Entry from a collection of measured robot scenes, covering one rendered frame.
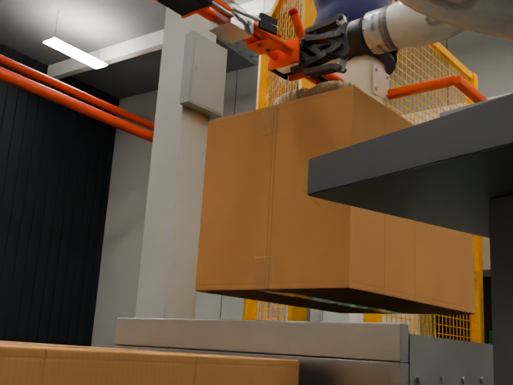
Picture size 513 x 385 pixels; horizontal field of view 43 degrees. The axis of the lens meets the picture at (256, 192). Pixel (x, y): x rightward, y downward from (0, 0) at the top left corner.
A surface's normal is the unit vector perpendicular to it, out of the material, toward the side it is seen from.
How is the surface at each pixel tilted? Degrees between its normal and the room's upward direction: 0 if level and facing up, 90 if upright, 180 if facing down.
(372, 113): 90
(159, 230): 90
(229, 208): 90
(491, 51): 90
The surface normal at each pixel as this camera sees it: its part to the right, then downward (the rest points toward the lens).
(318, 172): -0.82, -0.18
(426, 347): 0.77, -0.11
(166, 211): -0.63, -0.22
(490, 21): -0.20, 0.95
